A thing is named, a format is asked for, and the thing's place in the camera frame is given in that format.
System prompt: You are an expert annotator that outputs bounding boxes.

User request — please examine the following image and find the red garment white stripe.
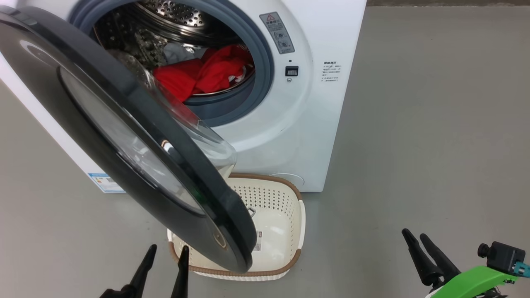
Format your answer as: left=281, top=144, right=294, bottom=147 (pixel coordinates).
left=195, top=44, right=254, bottom=94
left=153, top=59, right=203, bottom=103

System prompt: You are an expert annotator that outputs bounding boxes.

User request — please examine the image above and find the white front-load washing machine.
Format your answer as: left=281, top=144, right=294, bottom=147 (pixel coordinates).
left=0, top=0, right=367, bottom=193

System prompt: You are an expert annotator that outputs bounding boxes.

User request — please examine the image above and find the grey white garment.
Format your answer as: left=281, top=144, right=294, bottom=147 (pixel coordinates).
left=163, top=41, right=207, bottom=65

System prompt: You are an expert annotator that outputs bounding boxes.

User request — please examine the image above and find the cream perforated basket brown rim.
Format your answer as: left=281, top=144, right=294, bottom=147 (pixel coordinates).
left=167, top=173, right=306, bottom=282

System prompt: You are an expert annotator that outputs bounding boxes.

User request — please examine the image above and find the grey blue door gasket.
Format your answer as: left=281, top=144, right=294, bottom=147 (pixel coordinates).
left=68, top=0, right=275, bottom=127

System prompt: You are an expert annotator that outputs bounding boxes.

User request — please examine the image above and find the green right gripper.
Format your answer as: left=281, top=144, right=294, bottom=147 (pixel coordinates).
left=402, top=228, right=518, bottom=298

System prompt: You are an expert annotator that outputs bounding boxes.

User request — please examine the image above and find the small printed text sticker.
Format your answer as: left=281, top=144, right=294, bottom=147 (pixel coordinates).
left=321, top=61, right=342, bottom=83

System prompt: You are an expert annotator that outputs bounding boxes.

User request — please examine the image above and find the grey warning label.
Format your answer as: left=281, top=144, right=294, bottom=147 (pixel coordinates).
left=260, top=12, right=295, bottom=55

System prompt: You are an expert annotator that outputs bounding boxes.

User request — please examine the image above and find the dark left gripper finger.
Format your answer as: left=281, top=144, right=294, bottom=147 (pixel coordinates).
left=99, top=244, right=158, bottom=298
left=171, top=245, right=190, bottom=298

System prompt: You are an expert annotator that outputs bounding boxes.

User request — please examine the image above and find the round white filter cover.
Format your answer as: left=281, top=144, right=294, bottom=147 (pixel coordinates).
left=269, top=173, right=305, bottom=187

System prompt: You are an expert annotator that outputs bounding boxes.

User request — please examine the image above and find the dark round glass washer door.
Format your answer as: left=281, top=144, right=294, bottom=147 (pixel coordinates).
left=0, top=6, right=258, bottom=274

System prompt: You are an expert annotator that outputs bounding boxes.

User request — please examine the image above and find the blue white energy label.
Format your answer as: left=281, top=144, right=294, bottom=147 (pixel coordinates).
left=87, top=173, right=125, bottom=193

